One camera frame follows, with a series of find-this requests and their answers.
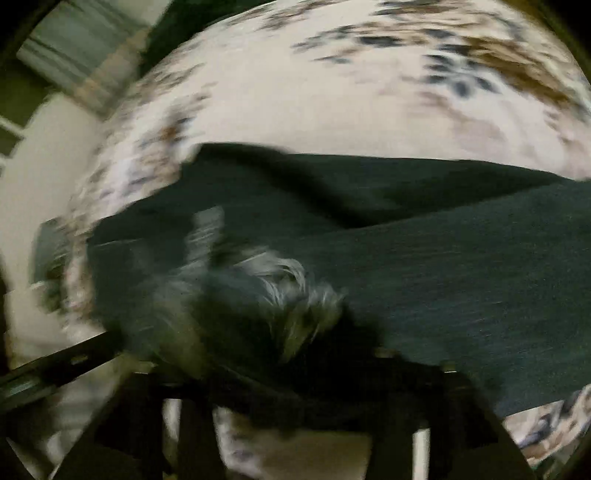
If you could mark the dark green pants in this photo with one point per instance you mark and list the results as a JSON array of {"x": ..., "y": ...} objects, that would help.
[{"x": 415, "y": 277}]

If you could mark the grey curtain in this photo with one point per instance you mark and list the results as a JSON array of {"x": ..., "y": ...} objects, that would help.
[{"x": 78, "y": 46}]

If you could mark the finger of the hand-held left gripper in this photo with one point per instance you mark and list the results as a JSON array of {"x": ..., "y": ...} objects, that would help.
[{"x": 60, "y": 367}]

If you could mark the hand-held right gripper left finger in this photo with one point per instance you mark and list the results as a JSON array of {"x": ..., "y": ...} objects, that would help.
[{"x": 196, "y": 424}]

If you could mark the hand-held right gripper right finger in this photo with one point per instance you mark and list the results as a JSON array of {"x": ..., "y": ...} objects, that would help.
[{"x": 415, "y": 401}]

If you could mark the dark grey object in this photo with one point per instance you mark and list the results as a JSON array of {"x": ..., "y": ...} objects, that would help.
[{"x": 48, "y": 251}]

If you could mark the floral bed sheet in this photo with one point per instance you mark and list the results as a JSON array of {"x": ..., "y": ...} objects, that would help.
[{"x": 332, "y": 106}]

